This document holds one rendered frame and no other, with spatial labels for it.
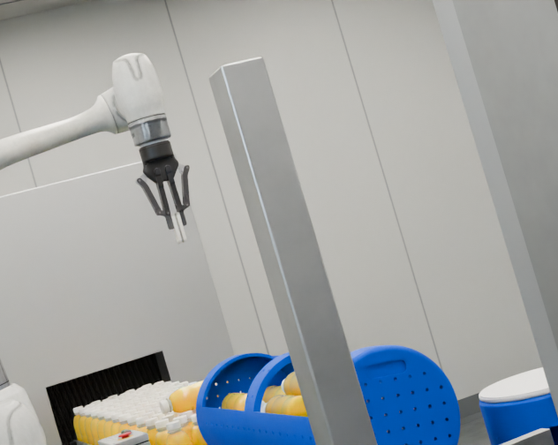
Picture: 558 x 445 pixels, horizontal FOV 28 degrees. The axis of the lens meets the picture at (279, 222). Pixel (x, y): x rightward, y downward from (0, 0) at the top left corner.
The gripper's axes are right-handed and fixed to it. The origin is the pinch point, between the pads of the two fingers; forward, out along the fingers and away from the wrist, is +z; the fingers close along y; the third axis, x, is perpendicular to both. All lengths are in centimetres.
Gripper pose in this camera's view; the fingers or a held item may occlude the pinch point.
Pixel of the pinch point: (177, 228)
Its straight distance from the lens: 256.9
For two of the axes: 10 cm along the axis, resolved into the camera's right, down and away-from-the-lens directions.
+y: -9.3, 2.7, -2.6
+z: 2.8, 9.6, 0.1
